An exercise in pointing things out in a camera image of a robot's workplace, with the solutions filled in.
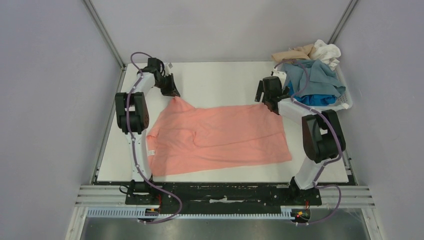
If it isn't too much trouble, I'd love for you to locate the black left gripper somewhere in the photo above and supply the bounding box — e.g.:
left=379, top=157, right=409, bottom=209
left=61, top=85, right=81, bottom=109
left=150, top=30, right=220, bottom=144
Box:
left=155, top=73, right=181, bottom=98

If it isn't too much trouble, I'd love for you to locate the pink t shirt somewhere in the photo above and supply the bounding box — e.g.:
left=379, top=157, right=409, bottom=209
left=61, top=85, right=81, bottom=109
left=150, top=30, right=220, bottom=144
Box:
left=146, top=97, right=292, bottom=177

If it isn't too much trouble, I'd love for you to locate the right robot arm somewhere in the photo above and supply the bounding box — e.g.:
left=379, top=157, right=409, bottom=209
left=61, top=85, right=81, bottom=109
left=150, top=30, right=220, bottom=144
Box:
left=255, top=76, right=346, bottom=204

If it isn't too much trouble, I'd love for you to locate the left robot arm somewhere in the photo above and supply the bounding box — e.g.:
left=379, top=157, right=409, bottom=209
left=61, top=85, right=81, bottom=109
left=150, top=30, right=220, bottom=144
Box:
left=114, top=55, right=181, bottom=204

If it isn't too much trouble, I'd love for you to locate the white laundry basket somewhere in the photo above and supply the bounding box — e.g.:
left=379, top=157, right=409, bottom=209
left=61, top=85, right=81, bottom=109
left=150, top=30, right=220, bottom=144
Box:
left=280, top=65, right=353, bottom=111

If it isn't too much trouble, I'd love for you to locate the grey-blue t shirt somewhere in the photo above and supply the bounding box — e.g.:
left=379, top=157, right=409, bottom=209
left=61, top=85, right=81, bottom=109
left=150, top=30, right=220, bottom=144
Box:
left=282, top=59, right=346, bottom=98

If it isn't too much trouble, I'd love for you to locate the bright blue t shirt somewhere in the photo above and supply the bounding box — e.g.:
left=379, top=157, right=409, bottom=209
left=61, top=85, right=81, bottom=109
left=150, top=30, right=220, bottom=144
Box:
left=287, top=80, right=341, bottom=106

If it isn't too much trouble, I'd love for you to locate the beige t shirt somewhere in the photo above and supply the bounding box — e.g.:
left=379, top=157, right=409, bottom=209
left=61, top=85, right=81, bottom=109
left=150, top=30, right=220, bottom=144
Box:
left=271, top=44, right=316, bottom=62

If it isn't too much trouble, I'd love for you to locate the white t shirt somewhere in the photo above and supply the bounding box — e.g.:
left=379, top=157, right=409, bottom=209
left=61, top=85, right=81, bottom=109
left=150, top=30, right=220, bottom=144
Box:
left=309, top=39, right=342, bottom=71

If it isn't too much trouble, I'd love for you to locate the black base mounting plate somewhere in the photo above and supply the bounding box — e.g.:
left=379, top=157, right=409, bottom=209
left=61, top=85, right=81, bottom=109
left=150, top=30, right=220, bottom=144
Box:
left=119, top=180, right=322, bottom=215

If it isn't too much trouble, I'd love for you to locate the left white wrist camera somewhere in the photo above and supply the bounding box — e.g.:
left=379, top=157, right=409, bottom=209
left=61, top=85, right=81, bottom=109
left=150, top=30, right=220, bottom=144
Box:
left=164, top=62, right=173, bottom=76

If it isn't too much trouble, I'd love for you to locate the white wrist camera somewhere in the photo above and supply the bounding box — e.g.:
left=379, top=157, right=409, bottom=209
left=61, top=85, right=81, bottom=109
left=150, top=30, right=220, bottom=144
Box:
left=271, top=66, right=287, bottom=82
left=164, top=62, right=173, bottom=76

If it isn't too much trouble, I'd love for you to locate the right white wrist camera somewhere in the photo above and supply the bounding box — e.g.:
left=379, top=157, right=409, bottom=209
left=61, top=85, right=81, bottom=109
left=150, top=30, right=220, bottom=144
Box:
left=271, top=66, right=287, bottom=82

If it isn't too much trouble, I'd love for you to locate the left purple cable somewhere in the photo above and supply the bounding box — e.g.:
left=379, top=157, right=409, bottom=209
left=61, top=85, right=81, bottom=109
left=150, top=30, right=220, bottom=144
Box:
left=125, top=51, right=184, bottom=225

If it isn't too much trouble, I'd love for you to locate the white slotted cable duct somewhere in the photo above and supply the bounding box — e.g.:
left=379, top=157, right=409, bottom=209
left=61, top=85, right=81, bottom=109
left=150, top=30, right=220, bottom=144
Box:
left=87, top=207, right=295, bottom=221

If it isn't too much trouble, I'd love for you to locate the aluminium frame rail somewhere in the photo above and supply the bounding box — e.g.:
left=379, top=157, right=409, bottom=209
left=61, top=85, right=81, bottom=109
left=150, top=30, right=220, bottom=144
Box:
left=75, top=185, right=376, bottom=209

